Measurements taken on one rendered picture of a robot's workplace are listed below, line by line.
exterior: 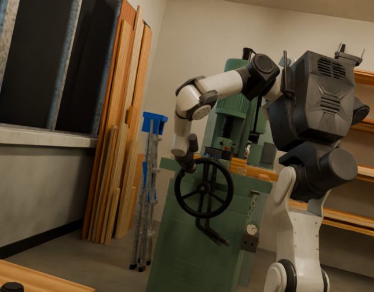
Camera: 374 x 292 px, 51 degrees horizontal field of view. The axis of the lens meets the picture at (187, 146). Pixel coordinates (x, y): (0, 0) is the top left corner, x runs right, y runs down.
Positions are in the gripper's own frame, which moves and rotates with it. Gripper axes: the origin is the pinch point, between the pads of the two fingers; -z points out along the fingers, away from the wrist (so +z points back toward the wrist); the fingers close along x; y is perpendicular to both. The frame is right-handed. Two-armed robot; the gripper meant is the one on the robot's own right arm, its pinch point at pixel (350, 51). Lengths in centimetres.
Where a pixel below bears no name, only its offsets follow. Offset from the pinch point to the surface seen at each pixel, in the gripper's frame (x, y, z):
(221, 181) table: 34, 8, 81
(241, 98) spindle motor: 44, 16, 35
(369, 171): -52, 220, -13
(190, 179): 51, 18, 86
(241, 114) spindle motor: 41, 19, 42
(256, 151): 29, 44, 52
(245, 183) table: 24, 18, 77
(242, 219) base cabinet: 18, 23, 94
